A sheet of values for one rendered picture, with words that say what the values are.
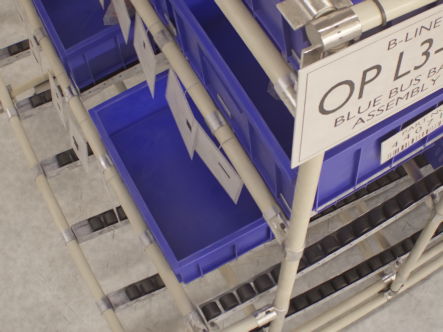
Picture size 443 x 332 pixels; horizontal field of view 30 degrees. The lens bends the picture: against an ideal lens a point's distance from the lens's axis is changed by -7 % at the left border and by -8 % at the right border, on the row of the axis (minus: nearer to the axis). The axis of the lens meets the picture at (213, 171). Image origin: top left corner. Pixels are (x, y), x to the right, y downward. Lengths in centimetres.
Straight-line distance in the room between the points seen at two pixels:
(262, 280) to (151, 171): 31
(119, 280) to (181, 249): 78
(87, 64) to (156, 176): 28
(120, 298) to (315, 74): 123
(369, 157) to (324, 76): 47
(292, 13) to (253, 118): 39
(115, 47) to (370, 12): 104
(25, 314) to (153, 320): 38
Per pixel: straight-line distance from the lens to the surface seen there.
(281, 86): 100
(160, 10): 151
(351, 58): 84
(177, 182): 172
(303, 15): 82
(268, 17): 101
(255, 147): 132
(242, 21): 104
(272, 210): 134
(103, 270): 245
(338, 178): 129
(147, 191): 172
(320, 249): 170
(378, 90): 94
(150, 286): 195
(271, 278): 168
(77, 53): 172
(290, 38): 95
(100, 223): 200
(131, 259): 245
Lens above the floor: 230
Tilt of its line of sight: 65 degrees down
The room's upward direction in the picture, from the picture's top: 2 degrees counter-clockwise
